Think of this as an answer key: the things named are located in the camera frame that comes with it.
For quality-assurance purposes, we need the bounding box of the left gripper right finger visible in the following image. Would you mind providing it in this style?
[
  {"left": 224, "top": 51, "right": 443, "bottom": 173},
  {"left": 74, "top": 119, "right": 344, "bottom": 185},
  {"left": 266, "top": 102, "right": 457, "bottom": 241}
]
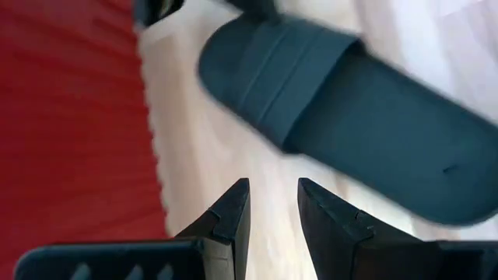
[{"left": 297, "top": 177, "right": 426, "bottom": 280}]

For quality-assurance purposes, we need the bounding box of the red plastic bin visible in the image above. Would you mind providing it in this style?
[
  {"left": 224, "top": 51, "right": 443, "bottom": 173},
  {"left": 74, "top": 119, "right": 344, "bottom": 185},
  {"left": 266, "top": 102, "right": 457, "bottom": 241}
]
[{"left": 0, "top": 0, "right": 169, "bottom": 269}]

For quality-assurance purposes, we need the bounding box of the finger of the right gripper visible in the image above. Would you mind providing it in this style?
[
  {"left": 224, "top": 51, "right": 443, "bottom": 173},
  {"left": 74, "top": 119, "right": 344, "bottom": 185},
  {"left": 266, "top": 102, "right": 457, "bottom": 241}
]
[
  {"left": 134, "top": 0, "right": 186, "bottom": 28},
  {"left": 225, "top": 0, "right": 279, "bottom": 23}
]

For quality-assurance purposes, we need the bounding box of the black rubber slide sandal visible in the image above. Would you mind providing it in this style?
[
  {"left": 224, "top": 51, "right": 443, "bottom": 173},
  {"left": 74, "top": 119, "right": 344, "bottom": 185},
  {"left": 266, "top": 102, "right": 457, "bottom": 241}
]
[{"left": 197, "top": 13, "right": 498, "bottom": 226}]

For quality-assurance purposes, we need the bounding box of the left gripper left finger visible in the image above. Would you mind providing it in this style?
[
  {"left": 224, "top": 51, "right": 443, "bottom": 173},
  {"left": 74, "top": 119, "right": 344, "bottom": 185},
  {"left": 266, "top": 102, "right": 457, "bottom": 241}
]
[{"left": 174, "top": 177, "right": 251, "bottom": 280}]

